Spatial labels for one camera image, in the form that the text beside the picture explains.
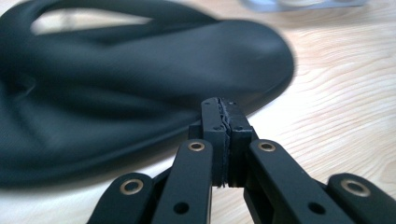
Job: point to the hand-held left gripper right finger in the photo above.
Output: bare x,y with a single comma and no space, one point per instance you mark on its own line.
274,180

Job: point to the white shoe rack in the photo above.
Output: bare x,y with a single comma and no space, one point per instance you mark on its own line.
342,4

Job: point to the black flip-flop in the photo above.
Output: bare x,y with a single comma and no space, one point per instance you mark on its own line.
124,93

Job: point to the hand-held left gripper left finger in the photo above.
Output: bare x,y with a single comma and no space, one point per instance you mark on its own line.
193,174

